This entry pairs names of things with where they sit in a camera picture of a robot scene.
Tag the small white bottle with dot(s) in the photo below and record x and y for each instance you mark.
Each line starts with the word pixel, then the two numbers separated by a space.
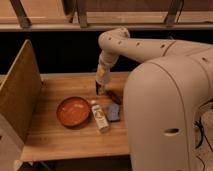
pixel 99 117

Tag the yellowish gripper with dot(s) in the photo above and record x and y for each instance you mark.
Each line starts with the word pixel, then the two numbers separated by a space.
pixel 102 73

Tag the dark metallic can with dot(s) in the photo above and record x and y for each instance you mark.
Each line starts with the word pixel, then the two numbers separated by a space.
pixel 100 89

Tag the left wooden side panel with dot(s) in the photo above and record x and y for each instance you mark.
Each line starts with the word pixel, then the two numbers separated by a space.
pixel 19 91

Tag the reddish brown oblong object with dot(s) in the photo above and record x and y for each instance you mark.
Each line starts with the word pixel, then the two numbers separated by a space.
pixel 113 97

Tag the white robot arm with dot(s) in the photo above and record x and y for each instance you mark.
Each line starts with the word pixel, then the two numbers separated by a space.
pixel 162 98

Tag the orange bowl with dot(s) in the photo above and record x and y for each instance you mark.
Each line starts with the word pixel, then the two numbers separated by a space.
pixel 73 111

